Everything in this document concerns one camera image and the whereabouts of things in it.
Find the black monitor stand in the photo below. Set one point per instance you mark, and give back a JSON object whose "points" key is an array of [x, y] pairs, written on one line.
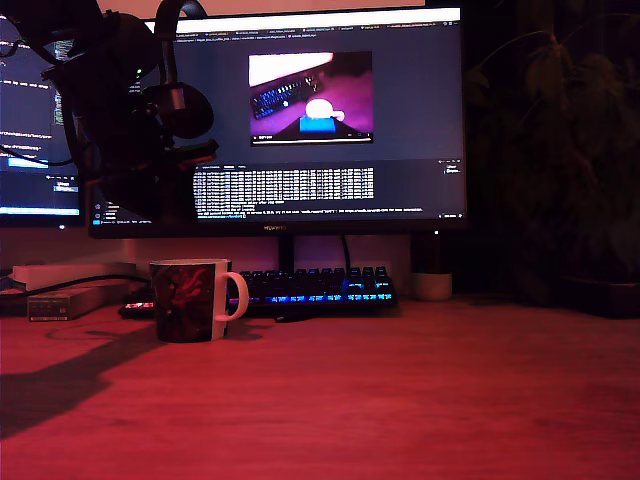
{"points": [[286, 255]]}

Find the large black computer monitor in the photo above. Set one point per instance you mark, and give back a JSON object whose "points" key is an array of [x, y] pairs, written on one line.
{"points": [[325, 190]]}

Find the white mug with dark print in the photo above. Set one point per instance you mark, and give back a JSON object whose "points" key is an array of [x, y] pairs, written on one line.
{"points": [[185, 300]]}

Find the flat black device with light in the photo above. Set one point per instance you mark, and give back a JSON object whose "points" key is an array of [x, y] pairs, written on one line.
{"points": [[137, 309]]}

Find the small side computer monitor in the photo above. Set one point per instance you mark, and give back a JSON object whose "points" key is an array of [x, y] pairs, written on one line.
{"points": [[30, 190]]}

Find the long white box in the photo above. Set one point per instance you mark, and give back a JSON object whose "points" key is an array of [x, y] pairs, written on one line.
{"points": [[70, 272]]}

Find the black backlit keyboard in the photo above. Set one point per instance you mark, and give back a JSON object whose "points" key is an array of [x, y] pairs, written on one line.
{"points": [[325, 290]]}

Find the grey cardboard box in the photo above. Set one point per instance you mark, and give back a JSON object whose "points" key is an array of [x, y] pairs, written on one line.
{"points": [[65, 302]]}

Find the small white pot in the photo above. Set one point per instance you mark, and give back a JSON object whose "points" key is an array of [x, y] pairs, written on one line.
{"points": [[431, 287]]}

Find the large leafy house plant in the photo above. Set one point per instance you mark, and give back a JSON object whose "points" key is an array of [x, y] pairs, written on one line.
{"points": [[555, 150]]}

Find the black planter box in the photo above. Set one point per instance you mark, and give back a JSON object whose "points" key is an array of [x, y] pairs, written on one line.
{"points": [[605, 297]]}

